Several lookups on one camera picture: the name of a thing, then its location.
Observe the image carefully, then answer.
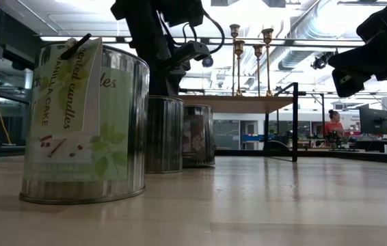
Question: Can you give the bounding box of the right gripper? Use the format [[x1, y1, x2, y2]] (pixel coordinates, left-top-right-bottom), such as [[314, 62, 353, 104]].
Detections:
[[328, 3, 387, 98]]

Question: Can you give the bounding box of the tallest brass candlestick holder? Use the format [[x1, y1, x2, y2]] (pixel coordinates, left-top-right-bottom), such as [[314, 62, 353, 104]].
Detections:
[[228, 23, 241, 97]]

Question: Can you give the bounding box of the medium brass candlestick holder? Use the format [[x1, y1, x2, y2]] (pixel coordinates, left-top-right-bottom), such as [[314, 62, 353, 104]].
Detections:
[[261, 27, 275, 98]]

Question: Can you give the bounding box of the floral label candle tin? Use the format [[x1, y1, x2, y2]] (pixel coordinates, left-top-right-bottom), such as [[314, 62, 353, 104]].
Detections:
[[182, 104, 217, 169]]

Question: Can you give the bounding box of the ribbed silver candle tin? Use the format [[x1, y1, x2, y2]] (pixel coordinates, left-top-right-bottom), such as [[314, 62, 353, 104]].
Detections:
[[144, 95, 185, 174]]

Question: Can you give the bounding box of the vanilla cake candle tin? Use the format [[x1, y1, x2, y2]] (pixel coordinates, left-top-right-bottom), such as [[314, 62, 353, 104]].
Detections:
[[18, 33, 150, 206]]

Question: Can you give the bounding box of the round black speaker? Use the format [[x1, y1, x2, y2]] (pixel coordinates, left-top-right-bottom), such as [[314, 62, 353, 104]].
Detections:
[[201, 54, 215, 68]]

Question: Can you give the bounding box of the black ceiling spotlight fixture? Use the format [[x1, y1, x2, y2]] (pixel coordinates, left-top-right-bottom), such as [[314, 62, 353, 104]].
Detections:
[[311, 51, 338, 70]]

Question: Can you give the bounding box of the ceiling light strip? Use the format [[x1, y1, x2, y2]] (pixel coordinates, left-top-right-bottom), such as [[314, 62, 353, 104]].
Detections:
[[38, 33, 366, 47]]

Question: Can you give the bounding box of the black computer monitor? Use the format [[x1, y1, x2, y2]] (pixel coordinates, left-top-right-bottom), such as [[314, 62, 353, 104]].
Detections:
[[359, 107, 387, 136]]

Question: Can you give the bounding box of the person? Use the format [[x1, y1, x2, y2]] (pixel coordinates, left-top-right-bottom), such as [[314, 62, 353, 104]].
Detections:
[[321, 109, 345, 139]]

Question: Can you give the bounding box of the wooden shelf with black legs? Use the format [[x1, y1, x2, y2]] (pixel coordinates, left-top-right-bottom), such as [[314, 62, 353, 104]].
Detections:
[[179, 81, 299, 163]]

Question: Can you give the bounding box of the dark chalkboard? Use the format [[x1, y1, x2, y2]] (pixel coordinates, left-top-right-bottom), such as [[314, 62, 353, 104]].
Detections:
[[213, 119, 241, 150]]

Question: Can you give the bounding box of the blue box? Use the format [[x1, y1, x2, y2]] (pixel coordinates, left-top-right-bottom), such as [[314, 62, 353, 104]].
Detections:
[[242, 133, 266, 143]]

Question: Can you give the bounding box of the silver ventilation duct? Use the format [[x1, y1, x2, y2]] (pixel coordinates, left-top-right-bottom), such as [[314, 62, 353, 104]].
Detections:
[[241, 13, 321, 72]]

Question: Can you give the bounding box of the black table frame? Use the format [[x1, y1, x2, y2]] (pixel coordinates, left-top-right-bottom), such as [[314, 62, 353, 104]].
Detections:
[[0, 145, 387, 166]]

